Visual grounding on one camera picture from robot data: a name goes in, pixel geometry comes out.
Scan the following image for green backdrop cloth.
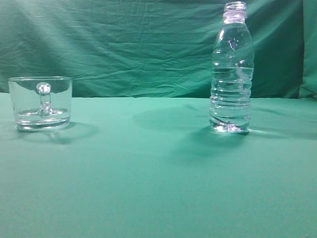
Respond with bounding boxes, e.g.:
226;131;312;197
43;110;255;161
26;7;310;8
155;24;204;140
0;0;317;98

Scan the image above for clear plastic water bottle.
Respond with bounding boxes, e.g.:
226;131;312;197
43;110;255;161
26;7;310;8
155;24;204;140
210;1;255;133

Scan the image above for clear glass mug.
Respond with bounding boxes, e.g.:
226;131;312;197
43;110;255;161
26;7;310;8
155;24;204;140
8;76;72;131

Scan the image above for green table cloth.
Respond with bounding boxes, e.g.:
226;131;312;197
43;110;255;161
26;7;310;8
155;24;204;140
0;93;317;238

